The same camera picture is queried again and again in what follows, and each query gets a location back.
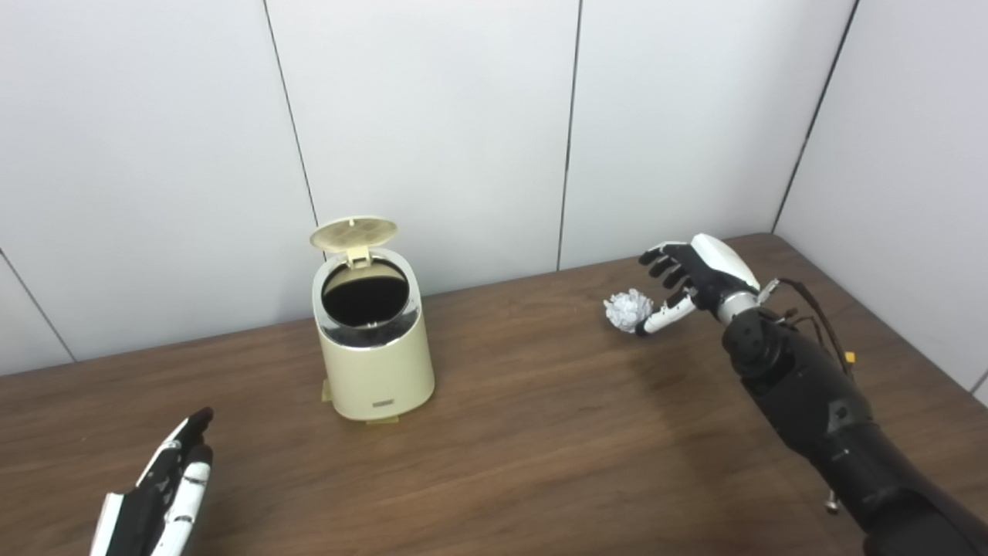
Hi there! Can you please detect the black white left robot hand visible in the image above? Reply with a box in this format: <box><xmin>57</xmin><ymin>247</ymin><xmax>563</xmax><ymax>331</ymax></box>
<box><xmin>89</xmin><ymin>407</ymin><xmax>215</xmax><ymax>556</ymax></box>

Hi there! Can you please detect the round cream bin lid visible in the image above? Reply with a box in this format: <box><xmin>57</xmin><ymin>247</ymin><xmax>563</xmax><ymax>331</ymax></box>
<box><xmin>310</xmin><ymin>216</ymin><xmax>399</xmax><ymax>267</ymax></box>

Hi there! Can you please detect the white paper ball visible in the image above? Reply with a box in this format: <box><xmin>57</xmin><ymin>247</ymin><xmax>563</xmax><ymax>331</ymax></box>
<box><xmin>603</xmin><ymin>289</ymin><xmax>655</xmax><ymax>334</ymax></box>

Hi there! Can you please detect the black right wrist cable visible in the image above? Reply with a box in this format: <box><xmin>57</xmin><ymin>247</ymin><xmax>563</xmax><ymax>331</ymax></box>
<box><xmin>776</xmin><ymin>278</ymin><xmax>858</xmax><ymax>379</ymax></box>

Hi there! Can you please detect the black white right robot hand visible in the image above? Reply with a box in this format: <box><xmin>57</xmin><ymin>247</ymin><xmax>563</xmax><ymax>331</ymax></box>
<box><xmin>638</xmin><ymin>233</ymin><xmax>761</xmax><ymax>337</ymax></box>

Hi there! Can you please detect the cream-colored bin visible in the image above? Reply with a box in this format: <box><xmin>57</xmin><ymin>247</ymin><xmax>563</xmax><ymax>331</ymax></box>
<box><xmin>310</xmin><ymin>216</ymin><xmax>436</xmax><ymax>423</ymax></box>

